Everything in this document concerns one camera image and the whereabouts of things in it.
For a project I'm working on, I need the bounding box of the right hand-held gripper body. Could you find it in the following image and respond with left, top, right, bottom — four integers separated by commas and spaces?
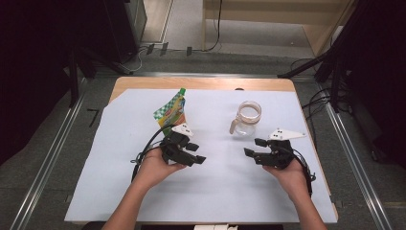
254, 127, 306, 171

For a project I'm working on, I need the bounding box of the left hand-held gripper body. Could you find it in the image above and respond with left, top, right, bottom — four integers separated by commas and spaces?
159, 123, 195, 167

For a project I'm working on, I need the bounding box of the glass pitcher with beige handle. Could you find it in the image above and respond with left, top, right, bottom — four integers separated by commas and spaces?
228, 100, 263, 138

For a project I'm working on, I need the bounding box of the yellow green refill pouch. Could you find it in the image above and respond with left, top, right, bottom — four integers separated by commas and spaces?
152, 87, 188, 130

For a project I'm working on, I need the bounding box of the person's left hand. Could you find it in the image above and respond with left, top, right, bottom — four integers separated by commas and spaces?
139, 147, 188, 190

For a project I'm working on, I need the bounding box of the person's right hand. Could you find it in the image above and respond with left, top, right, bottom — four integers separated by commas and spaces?
262, 157, 310, 203

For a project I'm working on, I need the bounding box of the white table mat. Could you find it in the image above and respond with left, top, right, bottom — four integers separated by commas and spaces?
64, 88, 339, 224

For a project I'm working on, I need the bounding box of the black metal stand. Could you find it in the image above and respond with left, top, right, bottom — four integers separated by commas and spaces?
276, 0, 362, 113
65, 47, 134, 108

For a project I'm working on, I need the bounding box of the light wooden shelf unit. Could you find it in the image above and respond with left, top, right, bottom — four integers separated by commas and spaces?
201, 0, 357, 58

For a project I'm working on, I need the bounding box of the black cabinet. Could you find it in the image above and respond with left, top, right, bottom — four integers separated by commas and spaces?
103, 0, 148, 63

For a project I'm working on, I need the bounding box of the black curtain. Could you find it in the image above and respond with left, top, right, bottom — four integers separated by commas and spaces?
0, 0, 108, 166
331, 0, 406, 170

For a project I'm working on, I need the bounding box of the left hand-held gripper black cable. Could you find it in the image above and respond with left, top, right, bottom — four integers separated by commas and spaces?
129, 124, 175, 184

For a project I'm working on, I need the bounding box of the hand-held gripper black cable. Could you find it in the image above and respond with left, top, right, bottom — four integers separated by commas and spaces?
290, 149, 317, 197
129, 124, 175, 184

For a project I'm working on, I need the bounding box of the right hand-held gripper black cable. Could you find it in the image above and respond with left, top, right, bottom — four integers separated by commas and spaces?
290, 149, 317, 197

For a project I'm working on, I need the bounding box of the black floor cable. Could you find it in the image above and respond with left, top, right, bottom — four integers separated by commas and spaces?
301, 87, 335, 144

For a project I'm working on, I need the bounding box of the metal floor rail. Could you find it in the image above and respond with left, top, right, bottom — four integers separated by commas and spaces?
95, 71, 321, 80
9, 95, 86, 230
318, 83, 395, 230

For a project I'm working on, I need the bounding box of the white floor cable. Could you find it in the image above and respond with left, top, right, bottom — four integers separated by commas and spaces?
125, 47, 144, 73

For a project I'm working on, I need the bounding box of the thin black hanging cable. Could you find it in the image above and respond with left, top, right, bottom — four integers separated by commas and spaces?
204, 0, 224, 53

